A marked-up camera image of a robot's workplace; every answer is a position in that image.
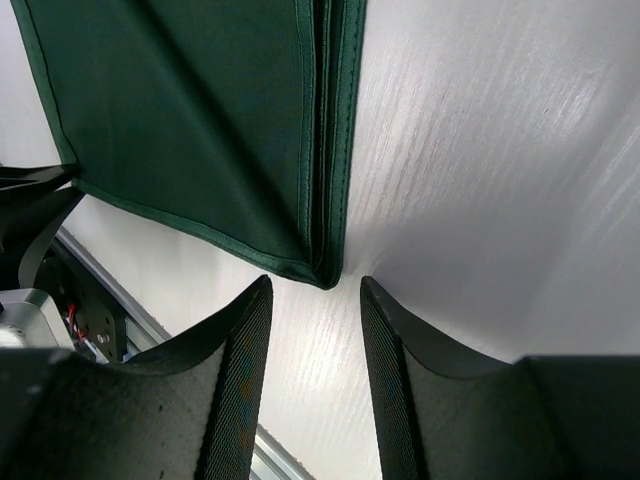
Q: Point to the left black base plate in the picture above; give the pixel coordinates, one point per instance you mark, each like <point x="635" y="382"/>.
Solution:
<point x="97" y="314"/>

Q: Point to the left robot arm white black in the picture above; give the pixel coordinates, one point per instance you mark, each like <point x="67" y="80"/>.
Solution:
<point x="34" y="203"/>

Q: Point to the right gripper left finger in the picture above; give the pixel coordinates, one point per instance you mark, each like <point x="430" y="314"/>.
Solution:
<point x="185" y="409"/>

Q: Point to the dark green cloth napkin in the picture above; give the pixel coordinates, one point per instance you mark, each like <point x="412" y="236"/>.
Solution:
<point x="231" y="121"/>

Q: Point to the aluminium front rail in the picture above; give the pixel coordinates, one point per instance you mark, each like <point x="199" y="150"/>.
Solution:
<point x="270" y="459"/>

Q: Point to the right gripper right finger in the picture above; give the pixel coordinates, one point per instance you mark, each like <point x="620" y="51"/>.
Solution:
<point x="443" y="410"/>

